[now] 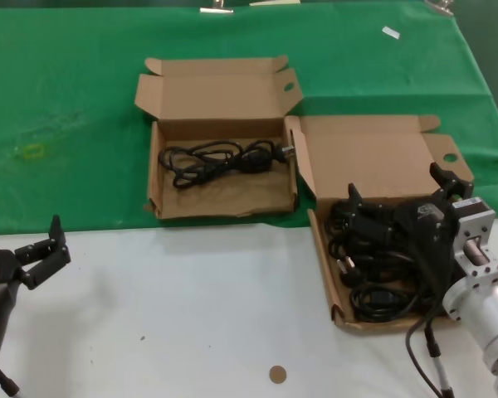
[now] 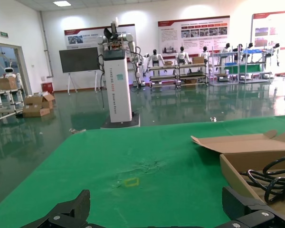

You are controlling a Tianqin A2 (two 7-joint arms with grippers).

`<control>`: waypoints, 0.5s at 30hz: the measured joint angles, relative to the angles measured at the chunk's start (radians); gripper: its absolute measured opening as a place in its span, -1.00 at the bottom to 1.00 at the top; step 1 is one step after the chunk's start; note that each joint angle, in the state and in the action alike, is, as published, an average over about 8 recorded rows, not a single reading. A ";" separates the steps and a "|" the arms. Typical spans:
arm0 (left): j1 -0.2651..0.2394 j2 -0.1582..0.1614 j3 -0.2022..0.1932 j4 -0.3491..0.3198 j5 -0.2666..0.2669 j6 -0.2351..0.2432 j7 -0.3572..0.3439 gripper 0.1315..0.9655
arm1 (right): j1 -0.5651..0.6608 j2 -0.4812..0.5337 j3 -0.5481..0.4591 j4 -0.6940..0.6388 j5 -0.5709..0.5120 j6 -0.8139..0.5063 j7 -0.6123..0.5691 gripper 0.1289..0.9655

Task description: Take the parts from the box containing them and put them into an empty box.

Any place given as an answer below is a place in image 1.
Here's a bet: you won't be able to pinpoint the grey cable with black connector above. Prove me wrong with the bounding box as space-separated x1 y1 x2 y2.
423 325 456 398
0 366 22 398

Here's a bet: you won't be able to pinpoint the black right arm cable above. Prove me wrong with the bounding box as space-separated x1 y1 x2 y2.
405 246 445 398

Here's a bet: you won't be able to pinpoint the open brown cardboard box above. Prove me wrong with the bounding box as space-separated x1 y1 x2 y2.
134 55 303 220
288 114 476 336

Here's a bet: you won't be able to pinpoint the black power cable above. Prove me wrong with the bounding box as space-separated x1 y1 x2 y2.
158 139 295 191

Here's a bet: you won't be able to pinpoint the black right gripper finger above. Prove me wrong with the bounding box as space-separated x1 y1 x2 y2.
430 163 474 202
348 183 398 245

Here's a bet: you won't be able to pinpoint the black power cables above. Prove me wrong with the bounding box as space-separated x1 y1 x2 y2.
325 197 445 323

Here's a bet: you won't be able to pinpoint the metal binder clip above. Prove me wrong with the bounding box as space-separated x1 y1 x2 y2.
425 0 456 17
198 0 236 15

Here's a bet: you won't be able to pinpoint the green tablecloth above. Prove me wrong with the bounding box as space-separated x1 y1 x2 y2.
0 0 498 237

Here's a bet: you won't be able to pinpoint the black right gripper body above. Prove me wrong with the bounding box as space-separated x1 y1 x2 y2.
422 197 461 291

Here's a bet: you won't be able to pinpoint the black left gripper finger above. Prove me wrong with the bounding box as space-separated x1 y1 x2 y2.
14 214 71 290

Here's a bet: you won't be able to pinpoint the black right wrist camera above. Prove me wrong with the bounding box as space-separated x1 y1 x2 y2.
394 199 447 252

